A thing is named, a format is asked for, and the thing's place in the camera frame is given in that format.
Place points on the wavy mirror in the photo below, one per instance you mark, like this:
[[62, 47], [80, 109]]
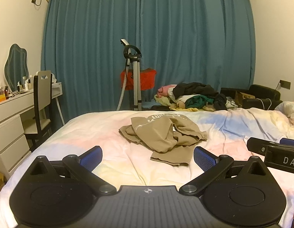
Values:
[[16, 66]]

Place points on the cosmetic bottles on desk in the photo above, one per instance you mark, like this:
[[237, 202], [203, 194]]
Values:
[[25, 85]]

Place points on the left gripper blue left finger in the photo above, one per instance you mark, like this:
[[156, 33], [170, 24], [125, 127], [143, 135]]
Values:
[[81, 167]]

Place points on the tan t-shirt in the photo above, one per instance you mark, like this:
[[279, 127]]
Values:
[[171, 137]]

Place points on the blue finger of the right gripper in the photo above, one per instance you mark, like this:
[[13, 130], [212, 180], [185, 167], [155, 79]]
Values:
[[286, 141]]

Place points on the teal curtain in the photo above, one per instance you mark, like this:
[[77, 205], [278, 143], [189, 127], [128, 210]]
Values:
[[206, 41]]

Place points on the black wall socket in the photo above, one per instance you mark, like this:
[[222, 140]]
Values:
[[285, 84]]

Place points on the black armchair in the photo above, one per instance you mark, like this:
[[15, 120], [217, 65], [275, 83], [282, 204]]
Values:
[[256, 96]]

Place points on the garment steamer stand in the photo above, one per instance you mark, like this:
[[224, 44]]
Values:
[[133, 55]]

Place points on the black and beige chair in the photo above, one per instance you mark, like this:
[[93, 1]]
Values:
[[37, 128]]

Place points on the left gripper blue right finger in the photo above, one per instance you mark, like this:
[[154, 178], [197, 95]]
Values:
[[214, 167]]

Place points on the pile of clothes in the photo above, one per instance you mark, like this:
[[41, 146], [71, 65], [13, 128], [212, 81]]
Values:
[[191, 97]]

